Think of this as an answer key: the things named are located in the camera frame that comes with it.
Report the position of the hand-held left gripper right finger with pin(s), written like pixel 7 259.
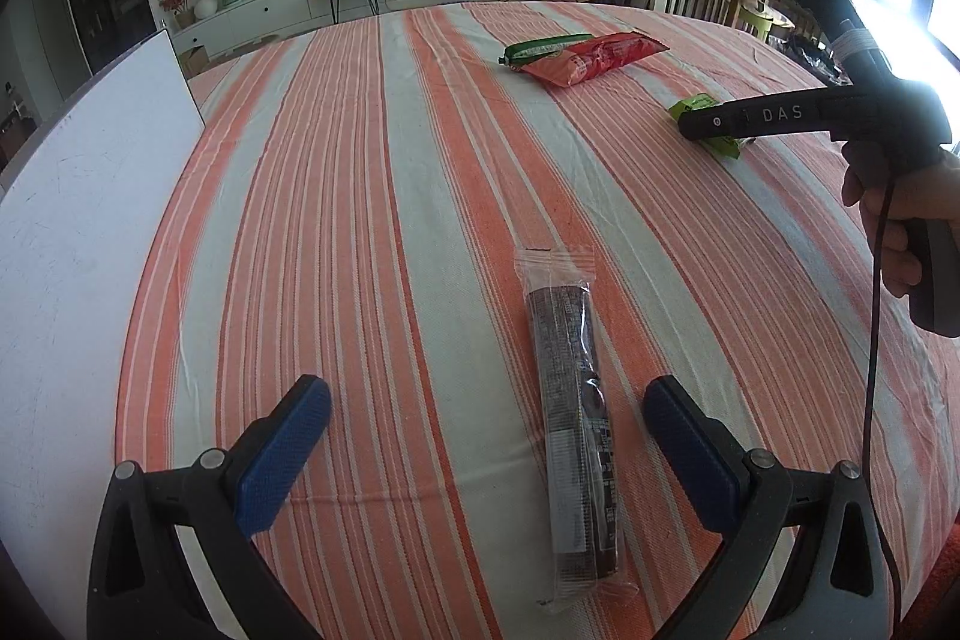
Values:
pixel 694 452

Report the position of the red snack packet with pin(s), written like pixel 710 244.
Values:
pixel 592 57

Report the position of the green stool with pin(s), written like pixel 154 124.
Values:
pixel 755 21

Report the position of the green sausage stick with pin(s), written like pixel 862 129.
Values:
pixel 540 48

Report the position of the wooden dining table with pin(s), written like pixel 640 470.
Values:
pixel 787 6

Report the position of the person's right hand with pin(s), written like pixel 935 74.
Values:
pixel 885 205

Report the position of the dark cookie roll clear pack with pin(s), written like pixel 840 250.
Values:
pixel 574 385

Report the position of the green snack packet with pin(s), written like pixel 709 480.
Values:
pixel 694 104

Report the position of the orange striped tablecloth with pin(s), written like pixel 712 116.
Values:
pixel 375 235

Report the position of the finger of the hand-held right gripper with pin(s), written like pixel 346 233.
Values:
pixel 712 124

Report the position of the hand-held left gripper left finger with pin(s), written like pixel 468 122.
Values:
pixel 285 452

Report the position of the cardboard box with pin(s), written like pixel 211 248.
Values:
pixel 193 61

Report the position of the white round vase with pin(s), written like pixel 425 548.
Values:
pixel 205 7

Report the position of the white board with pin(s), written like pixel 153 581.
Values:
pixel 75 235

